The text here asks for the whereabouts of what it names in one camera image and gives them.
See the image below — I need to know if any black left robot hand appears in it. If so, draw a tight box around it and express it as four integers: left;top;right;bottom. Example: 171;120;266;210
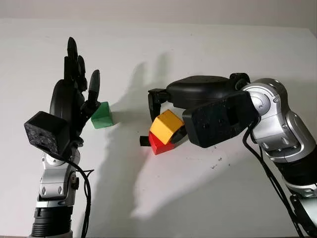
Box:
49;37;102;149

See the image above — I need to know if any yellow wooden block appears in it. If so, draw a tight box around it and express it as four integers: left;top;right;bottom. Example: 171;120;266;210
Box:
150;110;185;145

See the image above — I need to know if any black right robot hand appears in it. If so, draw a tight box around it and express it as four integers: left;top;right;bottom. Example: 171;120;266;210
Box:
148;75;240;144

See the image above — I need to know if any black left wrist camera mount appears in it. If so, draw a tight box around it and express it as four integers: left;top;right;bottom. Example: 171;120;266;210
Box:
24;111;70;156

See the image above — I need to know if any green wooden block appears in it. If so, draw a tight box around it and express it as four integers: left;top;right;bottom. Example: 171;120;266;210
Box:
91;101;114;129

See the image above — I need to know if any red wooden block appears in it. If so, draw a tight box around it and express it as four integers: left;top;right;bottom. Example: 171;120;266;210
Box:
148;131;178;156

